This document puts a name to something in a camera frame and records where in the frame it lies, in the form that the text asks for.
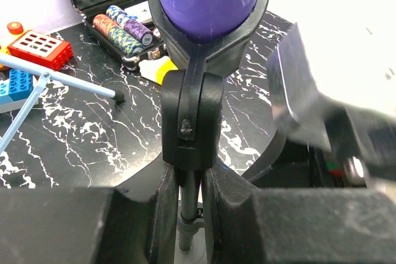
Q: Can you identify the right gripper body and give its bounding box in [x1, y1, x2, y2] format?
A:
[325, 106, 395, 185]

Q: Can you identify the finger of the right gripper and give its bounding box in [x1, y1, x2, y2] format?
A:
[267, 22, 331, 151]

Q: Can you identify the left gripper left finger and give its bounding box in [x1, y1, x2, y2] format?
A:
[1, 162, 178, 263]

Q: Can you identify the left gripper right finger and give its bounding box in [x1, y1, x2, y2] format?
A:
[202, 162, 395, 263]

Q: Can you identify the black microphone stand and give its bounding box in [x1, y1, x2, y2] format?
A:
[148, 0, 269, 263]

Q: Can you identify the yellow toy bin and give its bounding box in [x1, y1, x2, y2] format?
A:
[139, 56, 178, 85]

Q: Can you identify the white card deck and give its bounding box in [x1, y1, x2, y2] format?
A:
[124, 1, 152, 24]

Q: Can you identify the light blue music stand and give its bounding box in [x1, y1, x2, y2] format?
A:
[1, 53, 124, 153]

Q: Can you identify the blue toy brick block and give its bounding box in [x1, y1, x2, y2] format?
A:
[1, 69, 37, 113]

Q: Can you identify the red toy brick block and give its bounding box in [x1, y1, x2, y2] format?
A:
[8, 30, 74, 71]

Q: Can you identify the black poker chip case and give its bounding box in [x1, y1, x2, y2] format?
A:
[71, 0, 168, 70]

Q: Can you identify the orange yellow toy piece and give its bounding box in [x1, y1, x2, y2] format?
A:
[1, 21, 25, 54]

